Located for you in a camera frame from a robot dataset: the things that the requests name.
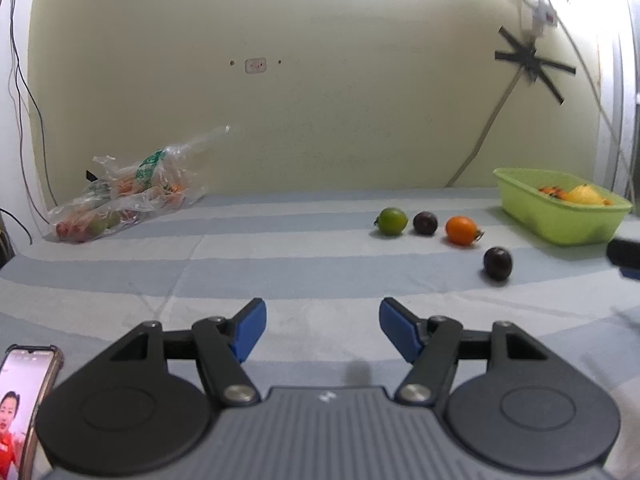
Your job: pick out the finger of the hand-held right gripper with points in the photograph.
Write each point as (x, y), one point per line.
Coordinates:
(625, 255)

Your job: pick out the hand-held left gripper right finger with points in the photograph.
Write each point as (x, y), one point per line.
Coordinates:
(397, 331)

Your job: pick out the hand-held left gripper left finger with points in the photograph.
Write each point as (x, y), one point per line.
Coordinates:
(250, 329)

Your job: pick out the yellow lemon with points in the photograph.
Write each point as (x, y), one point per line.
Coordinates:
(586, 195)

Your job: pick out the green plastic basket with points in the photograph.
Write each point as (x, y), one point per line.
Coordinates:
(550, 217)

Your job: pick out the striped bed sheet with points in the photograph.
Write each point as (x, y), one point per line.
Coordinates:
(300, 270)

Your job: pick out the orange tomato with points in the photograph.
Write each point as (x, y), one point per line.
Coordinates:
(462, 230)
(551, 192)

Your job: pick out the green round tomato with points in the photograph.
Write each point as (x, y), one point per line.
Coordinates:
(393, 221)

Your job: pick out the dark purple round fruit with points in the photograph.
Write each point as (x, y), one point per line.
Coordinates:
(425, 223)
(497, 263)

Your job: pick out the clear plastic produce bag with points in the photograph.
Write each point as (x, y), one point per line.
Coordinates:
(130, 190)

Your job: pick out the smartphone in brown case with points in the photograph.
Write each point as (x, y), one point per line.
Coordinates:
(22, 400)

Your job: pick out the white power strip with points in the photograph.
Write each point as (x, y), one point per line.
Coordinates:
(535, 5)

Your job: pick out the grey metal frame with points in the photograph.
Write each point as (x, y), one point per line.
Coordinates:
(627, 110)

